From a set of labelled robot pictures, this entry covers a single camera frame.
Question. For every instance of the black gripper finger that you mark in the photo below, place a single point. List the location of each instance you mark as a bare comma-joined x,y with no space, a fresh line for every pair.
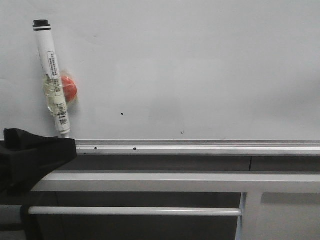
26,158

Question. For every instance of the white whiteboard marker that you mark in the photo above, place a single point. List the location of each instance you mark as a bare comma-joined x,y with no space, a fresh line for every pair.
52,81

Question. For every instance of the red round magnet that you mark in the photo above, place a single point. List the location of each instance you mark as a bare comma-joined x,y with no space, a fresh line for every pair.
69,88

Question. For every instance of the white round rod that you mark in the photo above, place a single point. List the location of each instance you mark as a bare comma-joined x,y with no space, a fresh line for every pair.
139,211

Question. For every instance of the white metal crossbar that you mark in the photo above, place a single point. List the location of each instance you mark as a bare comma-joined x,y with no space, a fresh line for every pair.
73,181

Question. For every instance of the white whiteboard with aluminium frame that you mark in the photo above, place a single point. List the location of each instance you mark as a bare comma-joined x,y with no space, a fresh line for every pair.
170,76

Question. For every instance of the white vertical stand post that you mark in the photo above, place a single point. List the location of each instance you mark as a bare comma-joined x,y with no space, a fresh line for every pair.
247,224

